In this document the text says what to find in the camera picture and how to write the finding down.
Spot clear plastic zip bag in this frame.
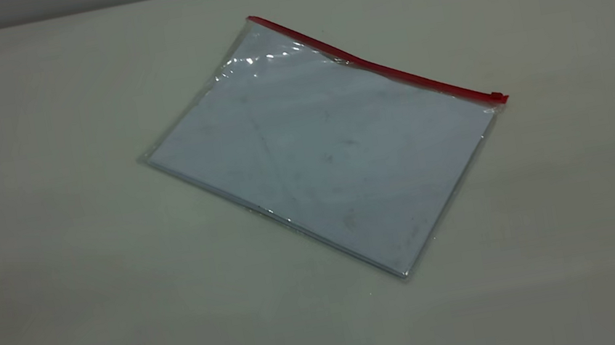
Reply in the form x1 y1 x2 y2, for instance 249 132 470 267
119 0 537 320

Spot white paper sheets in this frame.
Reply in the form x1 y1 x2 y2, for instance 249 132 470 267
128 0 521 315

